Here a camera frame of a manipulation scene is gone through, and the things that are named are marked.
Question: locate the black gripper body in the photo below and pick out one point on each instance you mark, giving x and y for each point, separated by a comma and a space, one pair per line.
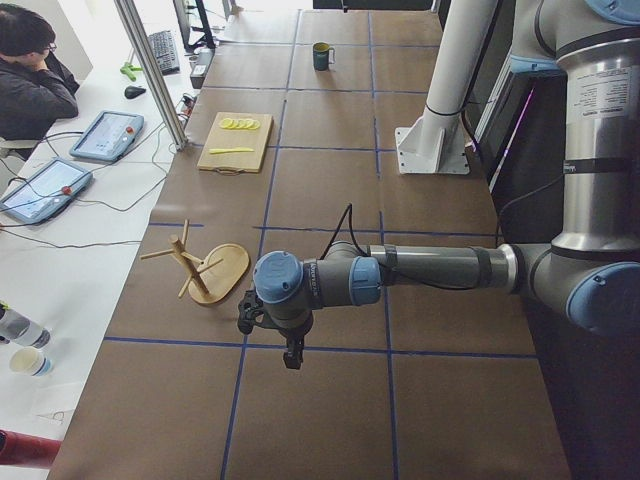
291, 334

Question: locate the black computer mouse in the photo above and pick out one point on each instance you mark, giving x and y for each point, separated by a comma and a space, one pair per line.
132, 92

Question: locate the blue teach pendant near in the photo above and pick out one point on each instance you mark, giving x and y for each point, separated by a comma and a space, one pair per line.
47, 192

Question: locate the blue teach pendant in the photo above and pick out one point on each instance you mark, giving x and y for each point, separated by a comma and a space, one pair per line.
108, 137
47, 192

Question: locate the white paper cup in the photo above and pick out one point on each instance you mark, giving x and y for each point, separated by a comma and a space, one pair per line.
30, 361

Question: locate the clear water bottle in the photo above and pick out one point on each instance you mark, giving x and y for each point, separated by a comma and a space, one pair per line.
19, 329

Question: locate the black keyboard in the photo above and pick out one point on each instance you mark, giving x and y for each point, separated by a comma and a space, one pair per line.
163, 47

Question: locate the aluminium frame post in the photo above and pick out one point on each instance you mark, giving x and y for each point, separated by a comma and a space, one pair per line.
134, 29

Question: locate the green handheld tool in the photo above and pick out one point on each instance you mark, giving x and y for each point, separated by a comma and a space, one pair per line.
130, 71

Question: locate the bamboo cutting board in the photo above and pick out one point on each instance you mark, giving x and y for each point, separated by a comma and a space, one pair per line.
221, 138

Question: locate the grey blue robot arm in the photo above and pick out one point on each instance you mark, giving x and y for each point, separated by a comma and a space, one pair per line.
589, 272

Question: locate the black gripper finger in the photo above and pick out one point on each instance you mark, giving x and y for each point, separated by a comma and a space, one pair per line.
293, 356

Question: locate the wooden cup storage rack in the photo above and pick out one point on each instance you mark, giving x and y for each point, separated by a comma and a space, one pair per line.
209, 279

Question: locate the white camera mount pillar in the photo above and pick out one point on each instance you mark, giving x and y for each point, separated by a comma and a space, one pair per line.
435, 143

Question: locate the person in black jacket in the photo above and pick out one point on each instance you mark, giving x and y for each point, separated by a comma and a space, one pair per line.
36, 88

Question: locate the blue teach pendant far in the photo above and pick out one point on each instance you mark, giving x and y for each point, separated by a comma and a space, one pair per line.
108, 137

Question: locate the dark green mug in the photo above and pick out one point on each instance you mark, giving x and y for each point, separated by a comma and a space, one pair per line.
323, 56

